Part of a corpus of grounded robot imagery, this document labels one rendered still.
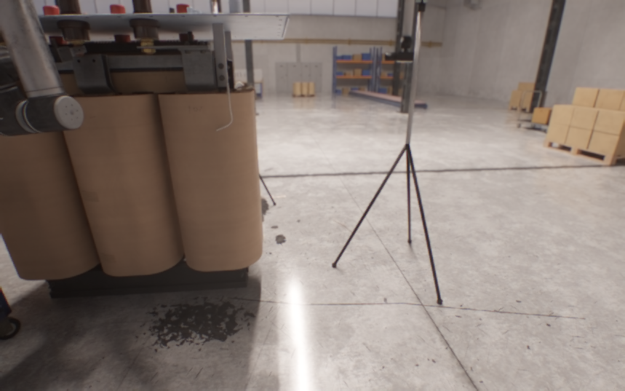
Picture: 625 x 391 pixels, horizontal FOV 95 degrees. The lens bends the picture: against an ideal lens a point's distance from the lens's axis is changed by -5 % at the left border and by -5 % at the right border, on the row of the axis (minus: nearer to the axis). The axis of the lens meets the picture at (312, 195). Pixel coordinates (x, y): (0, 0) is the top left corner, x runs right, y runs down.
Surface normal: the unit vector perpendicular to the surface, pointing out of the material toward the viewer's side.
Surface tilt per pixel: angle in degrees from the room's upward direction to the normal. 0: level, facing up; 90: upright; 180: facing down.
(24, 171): 90
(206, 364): 0
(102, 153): 90
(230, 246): 90
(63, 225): 90
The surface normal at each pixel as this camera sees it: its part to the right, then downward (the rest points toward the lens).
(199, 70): 0.12, 0.37
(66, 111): 0.99, -0.04
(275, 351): 0.00, -0.93
